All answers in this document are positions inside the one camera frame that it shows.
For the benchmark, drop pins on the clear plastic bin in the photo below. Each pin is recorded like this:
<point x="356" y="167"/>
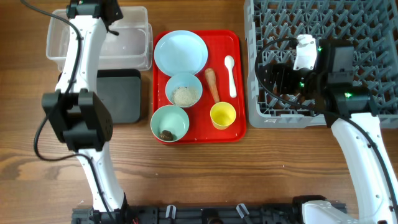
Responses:
<point x="132" y="48"/>

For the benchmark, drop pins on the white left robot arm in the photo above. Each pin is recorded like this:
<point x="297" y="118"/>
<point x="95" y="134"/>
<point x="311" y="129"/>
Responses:
<point x="89" y="23"/>

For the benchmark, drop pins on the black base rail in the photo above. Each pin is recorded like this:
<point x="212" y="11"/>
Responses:
<point x="265" y="214"/>

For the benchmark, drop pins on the black square bin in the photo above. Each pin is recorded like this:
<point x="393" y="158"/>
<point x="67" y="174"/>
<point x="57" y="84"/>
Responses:
<point x="111" y="97"/>

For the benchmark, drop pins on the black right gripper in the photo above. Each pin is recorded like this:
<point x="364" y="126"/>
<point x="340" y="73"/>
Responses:
<point x="284" y="71"/>

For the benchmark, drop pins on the red plastic tray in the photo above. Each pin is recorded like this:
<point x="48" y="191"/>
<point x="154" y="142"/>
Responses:
<point x="220" y="43"/>

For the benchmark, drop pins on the brown food scrap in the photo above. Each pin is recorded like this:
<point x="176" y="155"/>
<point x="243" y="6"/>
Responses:
<point x="166" y="135"/>

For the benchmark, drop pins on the mint green bowl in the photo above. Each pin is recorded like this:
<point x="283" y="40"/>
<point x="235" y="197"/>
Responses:
<point x="171" y="118"/>

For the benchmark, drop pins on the light blue plate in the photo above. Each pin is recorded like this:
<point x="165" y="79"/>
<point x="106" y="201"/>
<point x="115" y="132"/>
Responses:
<point x="180" y="51"/>

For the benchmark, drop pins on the white rice pile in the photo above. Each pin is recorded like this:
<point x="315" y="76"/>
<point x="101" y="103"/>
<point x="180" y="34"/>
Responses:
<point x="185" y="96"/>

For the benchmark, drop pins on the orange carrot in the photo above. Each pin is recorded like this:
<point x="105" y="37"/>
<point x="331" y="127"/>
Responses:
<point x="211" y="81"/>

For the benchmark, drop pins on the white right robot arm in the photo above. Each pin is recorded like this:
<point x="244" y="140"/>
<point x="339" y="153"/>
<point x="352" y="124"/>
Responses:
<point x="357" y="130"/>

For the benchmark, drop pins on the yellow plastic cup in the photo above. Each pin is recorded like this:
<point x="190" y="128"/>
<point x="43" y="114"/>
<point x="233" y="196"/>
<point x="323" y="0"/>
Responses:
<point x="223" y="115"/>

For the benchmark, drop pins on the grey dishwasher rack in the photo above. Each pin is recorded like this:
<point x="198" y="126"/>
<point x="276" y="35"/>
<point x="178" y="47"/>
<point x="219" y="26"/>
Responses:
<point x="371" y="26"/>

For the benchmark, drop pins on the light blue bowl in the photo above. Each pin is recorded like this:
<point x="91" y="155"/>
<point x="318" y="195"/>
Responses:
<point x="183" y="80"/>

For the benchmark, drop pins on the white plastic spoon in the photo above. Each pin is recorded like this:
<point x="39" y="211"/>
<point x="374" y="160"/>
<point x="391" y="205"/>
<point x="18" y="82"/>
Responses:
<point x="229" y="64"/>

